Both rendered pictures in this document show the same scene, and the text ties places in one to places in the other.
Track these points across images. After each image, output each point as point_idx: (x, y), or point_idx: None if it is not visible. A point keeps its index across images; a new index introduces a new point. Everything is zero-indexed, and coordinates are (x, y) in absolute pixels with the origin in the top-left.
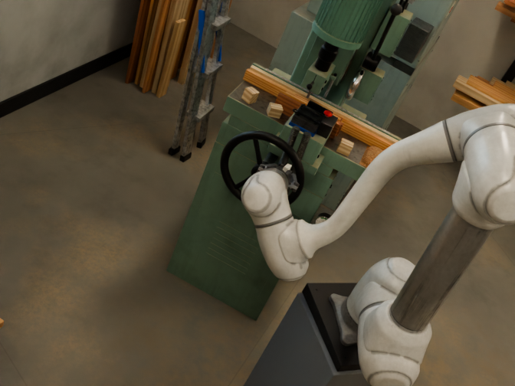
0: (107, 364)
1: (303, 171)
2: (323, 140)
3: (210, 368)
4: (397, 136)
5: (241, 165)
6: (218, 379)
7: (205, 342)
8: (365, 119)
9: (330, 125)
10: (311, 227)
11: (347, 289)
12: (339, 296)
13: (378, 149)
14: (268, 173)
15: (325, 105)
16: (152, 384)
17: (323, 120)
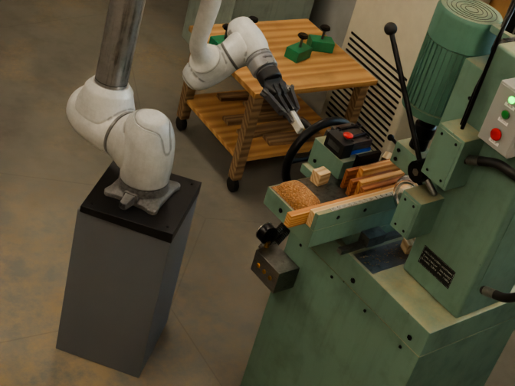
0: (244, 263)
1: (296, 140)
2: (321, 141)
3: (205, 320)
4: (323, 213)
5: None
6: (189, 318)
7: (233, 332)
8: (359, 203)
9: (331, 132)
10: (207, 46)
11: (179, 203)
12: (174, 184)
13: (306, 190)
14: (257, 30)
15: (389, 188)
16: (211, 277)
17: (339, 131)
